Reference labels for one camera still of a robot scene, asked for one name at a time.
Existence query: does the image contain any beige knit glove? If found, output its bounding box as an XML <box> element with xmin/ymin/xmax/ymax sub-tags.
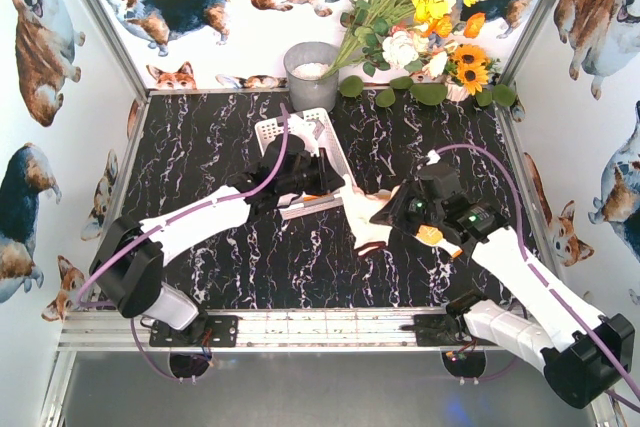
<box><xmin>340</xmin><ymin>183</ymin><xmax>396</xmax><ymax>257</ymax></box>

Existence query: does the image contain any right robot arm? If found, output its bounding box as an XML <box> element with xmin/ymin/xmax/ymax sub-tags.
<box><xmin>370</xmin><ymin>163</ymin><xmax>636</xmax><ymax>409</ymax></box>

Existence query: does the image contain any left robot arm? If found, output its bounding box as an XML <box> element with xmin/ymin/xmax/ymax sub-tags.
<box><xmin>89</xmin><ymin>133</ymin><xmax>345</xmax><ymax>332</ymax></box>

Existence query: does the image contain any orange dotted glove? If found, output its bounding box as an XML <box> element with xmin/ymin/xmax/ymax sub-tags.
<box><xmin>374</xmin><ymin>186</ymin><xmax>464</xmax><ymax>261</ymax></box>

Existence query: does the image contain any grey metal bucket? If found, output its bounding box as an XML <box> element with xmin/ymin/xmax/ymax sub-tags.
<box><xmin>283</xmin><ymin>42</ymin><xmax>339</xmax><ymax>112</ymax></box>

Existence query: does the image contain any artificial flower bouquet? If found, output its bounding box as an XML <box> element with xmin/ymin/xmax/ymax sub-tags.
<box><xmin>321</xmin><ymin>0</ymin><xmax>533</xmax><ymax>107</ymax></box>

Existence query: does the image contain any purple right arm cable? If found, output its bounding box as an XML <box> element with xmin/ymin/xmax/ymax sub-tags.
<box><xmin>424</xmin><ymin>143</ymin><xmax>640</xmax><ymax>413</ymax></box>

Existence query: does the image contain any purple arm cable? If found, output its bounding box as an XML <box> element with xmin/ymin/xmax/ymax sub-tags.
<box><xmin>77</xmin><ymin>102</ymin><xmax>294</xmax><ymax>383</ymax></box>
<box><xmin>424</xmin><ymin>143</ymin><xmax>640</xmax><ymax>413</ymax></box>

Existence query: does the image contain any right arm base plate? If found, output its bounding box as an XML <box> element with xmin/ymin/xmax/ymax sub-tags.
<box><xmin>400</xmin><ymin>314</ymin><xmax>496</xmax><ymax>347</ymax></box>

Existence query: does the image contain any aluminium front rail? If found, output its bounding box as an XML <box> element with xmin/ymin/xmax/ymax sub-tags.
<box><xmin>58</xmin><ymin>308</ymin><xmax>447</xmax><ymax>353</ymax></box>

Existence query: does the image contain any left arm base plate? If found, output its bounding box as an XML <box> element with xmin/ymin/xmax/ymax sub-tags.
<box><xmin>149</xmin><ymin>315</ymin><xmax>239</xmax><ymax>348</ymax></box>

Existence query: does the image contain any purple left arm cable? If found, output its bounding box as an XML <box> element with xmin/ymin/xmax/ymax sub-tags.
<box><xmin>77</xmin><ymin>102</ymin><xmax>294</xmax><ymax>383</ymax></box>

